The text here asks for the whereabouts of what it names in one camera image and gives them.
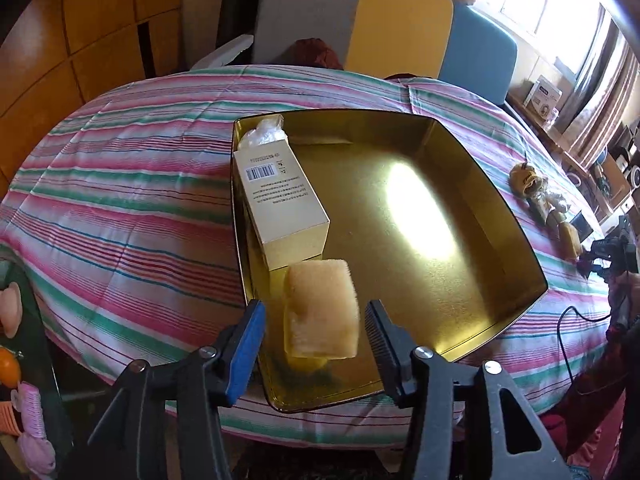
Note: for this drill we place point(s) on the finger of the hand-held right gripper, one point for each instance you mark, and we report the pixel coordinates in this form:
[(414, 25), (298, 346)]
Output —
[(592, 264)]

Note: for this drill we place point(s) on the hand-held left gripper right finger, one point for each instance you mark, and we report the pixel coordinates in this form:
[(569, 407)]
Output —
[(382, 355)]

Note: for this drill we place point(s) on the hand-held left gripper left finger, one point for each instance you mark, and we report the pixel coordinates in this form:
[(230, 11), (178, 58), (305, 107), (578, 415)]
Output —
[(245, 355)]

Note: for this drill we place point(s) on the yellow sponge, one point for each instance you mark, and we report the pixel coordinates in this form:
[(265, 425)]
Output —
[(320, 305)]

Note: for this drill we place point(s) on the gold tin tray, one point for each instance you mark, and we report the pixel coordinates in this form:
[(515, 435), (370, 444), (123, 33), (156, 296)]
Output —
[(425, 285)]

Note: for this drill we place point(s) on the person's right forearm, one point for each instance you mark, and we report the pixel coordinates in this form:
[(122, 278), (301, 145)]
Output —
[(600, 385)]

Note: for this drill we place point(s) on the yellow block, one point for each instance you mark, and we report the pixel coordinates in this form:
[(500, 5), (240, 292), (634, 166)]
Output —
[(571, 240)]

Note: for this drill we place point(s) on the small black box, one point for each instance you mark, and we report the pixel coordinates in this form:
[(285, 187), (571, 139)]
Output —
[(581, 225)]

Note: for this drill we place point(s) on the wooden toy piece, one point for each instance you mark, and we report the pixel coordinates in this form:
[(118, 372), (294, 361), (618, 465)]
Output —
[(547, 207)]

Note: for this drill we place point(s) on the yellow toy figure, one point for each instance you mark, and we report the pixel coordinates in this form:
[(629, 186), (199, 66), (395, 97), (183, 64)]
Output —
[(525, 177)]

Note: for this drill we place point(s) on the gold cardboard box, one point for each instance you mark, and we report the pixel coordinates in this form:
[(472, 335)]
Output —
[(280, 210)]

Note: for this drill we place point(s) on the striped curtain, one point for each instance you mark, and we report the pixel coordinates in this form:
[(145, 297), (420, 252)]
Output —
[(600, 85)]

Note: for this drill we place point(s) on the white box with blue print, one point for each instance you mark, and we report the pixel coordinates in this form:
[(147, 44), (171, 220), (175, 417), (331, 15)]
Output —
[(542, 94)]

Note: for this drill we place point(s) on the striped tablecloth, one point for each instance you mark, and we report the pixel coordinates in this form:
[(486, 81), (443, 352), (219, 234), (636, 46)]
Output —
[(125, 185)]

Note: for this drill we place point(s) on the pink hair roller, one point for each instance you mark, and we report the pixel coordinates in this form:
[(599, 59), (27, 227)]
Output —
[(37, 452), (32, 410)]

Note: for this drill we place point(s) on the clear plastic bag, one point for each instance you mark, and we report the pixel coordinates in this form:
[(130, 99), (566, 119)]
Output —
[(265, 130)]

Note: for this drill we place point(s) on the orange ball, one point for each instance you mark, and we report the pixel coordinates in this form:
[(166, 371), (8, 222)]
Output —
[(9, 367)]

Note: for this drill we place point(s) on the pink round item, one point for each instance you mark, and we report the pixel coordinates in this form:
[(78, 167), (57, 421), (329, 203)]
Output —
[(10, 310)]

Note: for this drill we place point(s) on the blue chair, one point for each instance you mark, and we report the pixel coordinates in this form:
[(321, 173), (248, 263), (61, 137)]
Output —
[(480, 50)]

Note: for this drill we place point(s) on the orange comb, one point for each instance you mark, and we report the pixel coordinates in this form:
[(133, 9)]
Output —
[(10, 420)]

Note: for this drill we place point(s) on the yellow chair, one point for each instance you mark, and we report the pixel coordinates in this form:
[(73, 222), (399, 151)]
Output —
[(400, 25)]

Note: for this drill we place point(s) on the dark red cloth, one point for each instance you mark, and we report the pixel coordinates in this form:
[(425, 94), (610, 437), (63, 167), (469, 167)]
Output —
[(312, 52)]

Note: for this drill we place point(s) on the grey chair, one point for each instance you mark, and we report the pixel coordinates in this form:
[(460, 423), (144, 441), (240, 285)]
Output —
[(300, 5)]

